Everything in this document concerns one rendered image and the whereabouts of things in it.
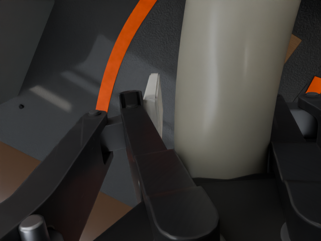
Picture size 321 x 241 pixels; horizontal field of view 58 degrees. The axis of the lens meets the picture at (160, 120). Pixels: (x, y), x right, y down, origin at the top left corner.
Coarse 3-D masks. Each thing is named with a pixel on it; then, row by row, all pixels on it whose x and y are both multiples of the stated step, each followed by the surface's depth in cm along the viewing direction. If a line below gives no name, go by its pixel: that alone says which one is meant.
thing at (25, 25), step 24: (0, 0) 70; (24, 0) 80; (48, 0) 93; (0, 24) 75; (24, 24) 87; (0, 48) 81; (24, 48) 95; (0, 72) 89; (24, 72) 105; (0, 96) 98
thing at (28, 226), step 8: (32, 216) 7; (40, 216) 7; (24, 224) 7; (32, 224) 7; (40, 224) 7; (24, 232) 7; (32, 232) 7; (40, 232) 7; (48, 232) 8; (56, 232) 8; (24, 240) 7; (32, 240) 7; (40, 240) 7; (48, 240) 7; (56, 240) 7
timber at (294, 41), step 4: (292, 36) 83; (296, 36) 83; (292, 40) 83; (296, 40) 83; (300, 40) 83; (292, 44) 83; (296, 44) 83; (288, 48) 84; (292, 48) 84; (288, 52) 84; (292, 52) 84; (288, 56) 85
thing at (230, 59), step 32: (192, 0) 7; (224, 0) 7; (256, 0) 7; (288, 0) 7; (192, 32) 8; (224, 32) 7; (256, 32) 7; (288, 32) 7; (192, 64) 8; (224, 64) 7; (256, 64) 7; (192, 96) 8; (224, 96) 7; (256, 96) 7; (192, 128) 8; (224, 128) 8; (256, 128) 8; (192, 160) 8; (224, 160) 8; (256, 160) 8
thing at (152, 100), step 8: (152, 80) 19; (152, 88) 17; (160, 88) 21; (144, 96) 16; (152, 96) 15; (160, 96) 20; (144, 104) 15; (152, 104) 15; (160, 104) 19; (152, 112) 15; (160, 112) 18; (152, 120) 16; (160, 120) 17; (160, 128) 17; (160, 136) 16
